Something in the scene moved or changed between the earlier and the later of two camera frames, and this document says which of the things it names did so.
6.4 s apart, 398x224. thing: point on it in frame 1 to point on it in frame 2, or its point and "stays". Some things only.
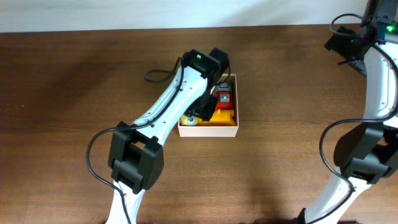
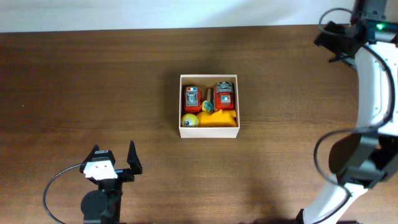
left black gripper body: [203, 107] to [124, 174]
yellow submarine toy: [221, 117] stays
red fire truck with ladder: [223, 96] stays
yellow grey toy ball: [186, 120] stays
